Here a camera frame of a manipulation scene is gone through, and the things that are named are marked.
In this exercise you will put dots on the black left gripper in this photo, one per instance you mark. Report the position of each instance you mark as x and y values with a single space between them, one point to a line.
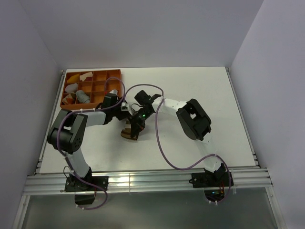
124 115

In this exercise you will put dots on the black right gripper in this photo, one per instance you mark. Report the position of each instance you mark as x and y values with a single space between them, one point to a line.
137 126

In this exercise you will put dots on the brown striped sock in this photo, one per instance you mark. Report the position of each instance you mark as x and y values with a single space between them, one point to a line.
125 133

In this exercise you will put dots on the grey sock with black stripes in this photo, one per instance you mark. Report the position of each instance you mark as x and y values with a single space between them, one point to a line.
82 97

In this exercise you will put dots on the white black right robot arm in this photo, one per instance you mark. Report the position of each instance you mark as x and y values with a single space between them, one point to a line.
195 123

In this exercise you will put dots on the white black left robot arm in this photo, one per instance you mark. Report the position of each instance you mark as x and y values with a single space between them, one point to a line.
67 132

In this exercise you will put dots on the orange wooden compartment tray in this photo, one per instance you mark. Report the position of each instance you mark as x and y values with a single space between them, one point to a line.
103 81

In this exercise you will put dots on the white maroon rolled sock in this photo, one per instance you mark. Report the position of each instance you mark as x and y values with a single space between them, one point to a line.
86 77

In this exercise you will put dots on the orange white rolled sock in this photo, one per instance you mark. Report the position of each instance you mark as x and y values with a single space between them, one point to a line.
69 99

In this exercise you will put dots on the yellow rolled sock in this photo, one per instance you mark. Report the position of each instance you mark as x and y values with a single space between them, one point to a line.
74 78

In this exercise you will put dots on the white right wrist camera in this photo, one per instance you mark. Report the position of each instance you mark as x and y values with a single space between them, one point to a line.
125 107

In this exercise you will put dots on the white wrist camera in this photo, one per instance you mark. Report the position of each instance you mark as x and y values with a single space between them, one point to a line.
114 91
125 107

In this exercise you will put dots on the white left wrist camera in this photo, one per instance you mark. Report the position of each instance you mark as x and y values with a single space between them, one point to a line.
114 91

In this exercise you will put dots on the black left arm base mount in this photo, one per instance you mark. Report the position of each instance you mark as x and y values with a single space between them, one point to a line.
85 193

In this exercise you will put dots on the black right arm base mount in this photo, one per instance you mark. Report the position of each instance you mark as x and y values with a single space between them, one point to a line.
219 179

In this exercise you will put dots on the aluminium table edge rail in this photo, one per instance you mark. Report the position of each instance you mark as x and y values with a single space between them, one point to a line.
242 118

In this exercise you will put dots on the aluminium front frame rail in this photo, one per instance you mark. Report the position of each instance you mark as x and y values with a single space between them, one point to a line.
149 181

